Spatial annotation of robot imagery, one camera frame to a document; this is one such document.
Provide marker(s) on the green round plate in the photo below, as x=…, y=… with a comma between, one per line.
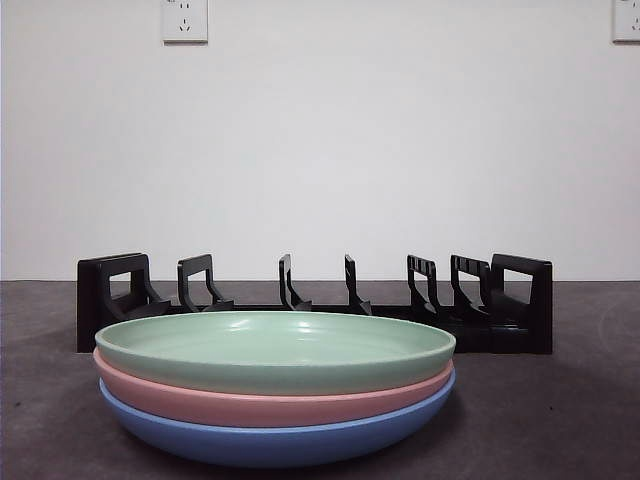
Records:
x=250, y=370

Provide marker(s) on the pink round plate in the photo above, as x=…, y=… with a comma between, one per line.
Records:
x=250, y=407

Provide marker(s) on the blue round plate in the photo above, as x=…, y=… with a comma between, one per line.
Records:
x=275, y=445

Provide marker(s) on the black plastic plate rack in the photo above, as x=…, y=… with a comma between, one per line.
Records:
x=500, y=335

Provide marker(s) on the white wall socket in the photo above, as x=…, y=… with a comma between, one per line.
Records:
x=185, y=20
x=627, y=20

